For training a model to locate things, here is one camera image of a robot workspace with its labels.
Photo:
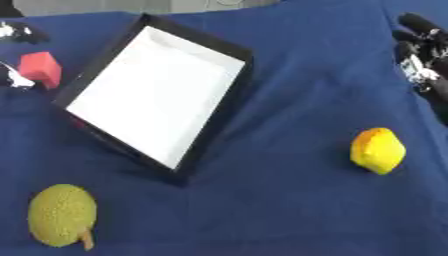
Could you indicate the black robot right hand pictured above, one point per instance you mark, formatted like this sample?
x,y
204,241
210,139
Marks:
x,y
424,56

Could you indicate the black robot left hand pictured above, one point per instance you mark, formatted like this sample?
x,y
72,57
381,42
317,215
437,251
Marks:
x,y
17,33

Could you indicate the red cube block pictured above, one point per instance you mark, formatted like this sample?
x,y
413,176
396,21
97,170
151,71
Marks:
x,y
41,68

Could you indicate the black box with white inside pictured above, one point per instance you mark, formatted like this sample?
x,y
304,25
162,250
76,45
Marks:
x,y
154,93

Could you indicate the yellow toy lemon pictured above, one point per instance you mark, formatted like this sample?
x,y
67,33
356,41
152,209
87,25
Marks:
x,y
379,151

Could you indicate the green bumpy toy fruit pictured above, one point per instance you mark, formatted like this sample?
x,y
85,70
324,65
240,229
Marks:
x,y
61,215

